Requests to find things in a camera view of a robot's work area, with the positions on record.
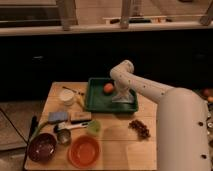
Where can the small metal cup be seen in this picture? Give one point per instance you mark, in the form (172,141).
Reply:
(64,137)

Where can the dark purple bowl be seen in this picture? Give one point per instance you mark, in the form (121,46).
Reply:
(42,148)

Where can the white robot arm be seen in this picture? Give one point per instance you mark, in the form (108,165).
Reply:
(181,128)

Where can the orange bowl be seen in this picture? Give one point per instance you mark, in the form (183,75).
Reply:
(83,152)

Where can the thin dark stick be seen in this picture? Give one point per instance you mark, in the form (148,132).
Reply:
(75,91)

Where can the white handled spatula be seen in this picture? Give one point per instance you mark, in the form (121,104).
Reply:
(64,125)

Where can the blue sponge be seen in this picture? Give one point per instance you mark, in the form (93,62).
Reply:
(57,116)

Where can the white towel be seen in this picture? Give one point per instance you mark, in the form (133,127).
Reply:
(123,98)

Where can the green plastic tray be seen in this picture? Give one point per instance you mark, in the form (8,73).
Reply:
(97,101)

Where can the white cup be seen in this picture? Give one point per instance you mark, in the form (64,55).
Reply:
(67,97)

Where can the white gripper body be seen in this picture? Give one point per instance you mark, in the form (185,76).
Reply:
(121,89)

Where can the orange fruit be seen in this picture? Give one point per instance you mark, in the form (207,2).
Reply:
(108,88)

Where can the wooden brush block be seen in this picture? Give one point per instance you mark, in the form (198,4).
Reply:
(80,117)

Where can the green spoon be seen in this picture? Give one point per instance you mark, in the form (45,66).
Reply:
(94,127)

